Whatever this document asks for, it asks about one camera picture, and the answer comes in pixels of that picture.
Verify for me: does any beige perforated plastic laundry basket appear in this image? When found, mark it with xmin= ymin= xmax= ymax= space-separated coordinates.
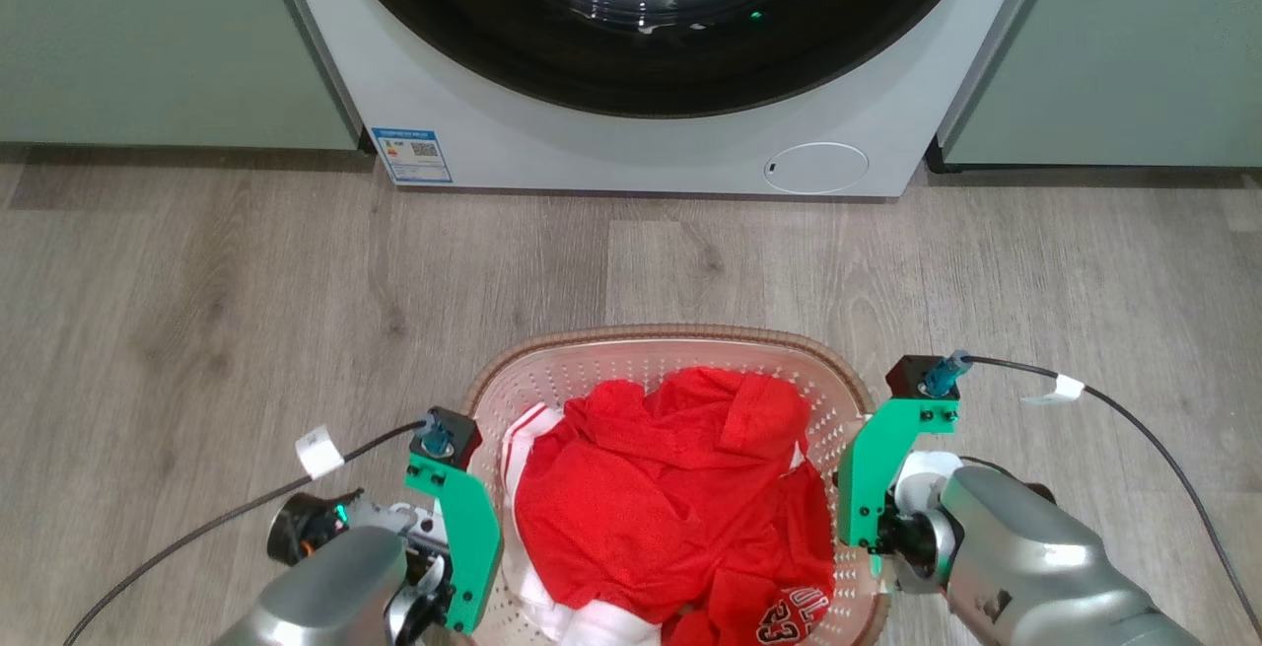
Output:
xmin=460 ymin=323 xmax=894 ymax=646

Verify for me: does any black round washer door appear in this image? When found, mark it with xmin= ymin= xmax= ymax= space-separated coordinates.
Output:
xmin=330 ymin=0 xmax=987 ymax=119

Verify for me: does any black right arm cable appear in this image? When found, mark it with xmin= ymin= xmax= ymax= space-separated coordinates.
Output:
xmin=961 ymin=355 xmax=1262 ymax=639

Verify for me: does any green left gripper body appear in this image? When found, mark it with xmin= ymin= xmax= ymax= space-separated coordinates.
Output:
xmin=404 ymin=453 xmax=505 ymax=634

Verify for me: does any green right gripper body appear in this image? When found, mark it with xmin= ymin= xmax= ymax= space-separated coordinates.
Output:
xmin=837 ymin=395 xmax=961 ymax=552

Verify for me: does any red mesh jersey garment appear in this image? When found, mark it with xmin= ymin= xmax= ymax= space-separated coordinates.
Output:
xmin=512 ymin=366 xmax=839 ymax=646

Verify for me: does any pale green cabinet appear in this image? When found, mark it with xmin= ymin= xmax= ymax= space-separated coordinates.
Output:
xmin=0 ymin=0 xmax=362 ymax=152
xmin=935 ymin=0 xmax=1262 ymax=171

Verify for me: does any white front-load washing machine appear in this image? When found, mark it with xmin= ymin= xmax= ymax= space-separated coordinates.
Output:
xmin=264 ymin=0 xmax=1063 ymax=199

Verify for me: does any white garment with red trim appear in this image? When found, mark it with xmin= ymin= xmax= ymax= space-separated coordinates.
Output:
xmin=500 ymin=403 xmax=664 ymax=646

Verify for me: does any white cable tag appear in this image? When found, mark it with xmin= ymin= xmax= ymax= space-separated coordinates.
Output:
xmin=1021 ymin=374 xmax=1087 ymax=406
xmin=295 ymin=425 xmax=345 ymax=481

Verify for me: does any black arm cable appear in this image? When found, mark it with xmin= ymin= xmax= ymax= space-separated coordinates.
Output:
xmin=62 ymin=419 xmax=431 ymax=646
xmin=961 ymin=355 xmax=1262 ymax=639

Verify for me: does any round white filter cover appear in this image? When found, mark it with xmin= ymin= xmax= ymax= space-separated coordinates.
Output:
xmin=763 ymin=141 xmax=871 ymax=196

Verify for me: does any blue white energy label sticker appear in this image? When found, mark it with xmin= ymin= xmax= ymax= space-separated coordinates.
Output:
xmin=371 ymin=126 xmax=455 ymax=185

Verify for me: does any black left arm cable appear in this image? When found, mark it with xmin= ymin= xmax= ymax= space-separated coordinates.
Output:
xmin=62 ymin=419 xmax=431 ymax=646

